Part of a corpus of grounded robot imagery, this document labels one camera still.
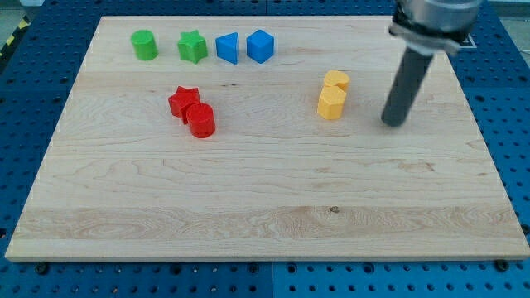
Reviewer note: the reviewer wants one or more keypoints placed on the yellow heart block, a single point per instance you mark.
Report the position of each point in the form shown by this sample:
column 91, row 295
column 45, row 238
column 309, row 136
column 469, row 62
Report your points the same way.
column 338, row 79

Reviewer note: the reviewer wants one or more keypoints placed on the green cylinder block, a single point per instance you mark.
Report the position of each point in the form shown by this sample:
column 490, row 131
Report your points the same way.
column 144, row 45

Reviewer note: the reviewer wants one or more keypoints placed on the green star block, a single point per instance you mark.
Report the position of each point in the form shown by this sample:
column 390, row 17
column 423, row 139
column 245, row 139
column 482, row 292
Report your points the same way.
column 192, row 46

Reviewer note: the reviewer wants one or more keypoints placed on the red star block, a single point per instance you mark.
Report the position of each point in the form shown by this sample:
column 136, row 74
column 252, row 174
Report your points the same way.
column 181, row 100

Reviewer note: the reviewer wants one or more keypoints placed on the wooden board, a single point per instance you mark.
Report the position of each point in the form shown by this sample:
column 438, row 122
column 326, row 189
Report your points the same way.
column 123, row 180

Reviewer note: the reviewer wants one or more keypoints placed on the blue cube block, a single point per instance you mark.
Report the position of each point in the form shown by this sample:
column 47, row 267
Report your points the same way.
column 260, row 46

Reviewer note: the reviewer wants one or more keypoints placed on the yellow pentagon block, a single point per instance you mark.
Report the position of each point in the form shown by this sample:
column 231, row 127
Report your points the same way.
column 331, row 102

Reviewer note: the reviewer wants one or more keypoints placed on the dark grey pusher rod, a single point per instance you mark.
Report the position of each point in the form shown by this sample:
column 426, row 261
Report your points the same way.
column 407, row 82

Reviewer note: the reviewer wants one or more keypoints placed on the blue triangle block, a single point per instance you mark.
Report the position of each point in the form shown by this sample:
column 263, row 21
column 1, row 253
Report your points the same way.
column 227, row 47

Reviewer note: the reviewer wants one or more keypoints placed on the red cylinder block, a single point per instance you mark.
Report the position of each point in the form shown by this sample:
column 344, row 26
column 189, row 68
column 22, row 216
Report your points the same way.
column 200, row 117

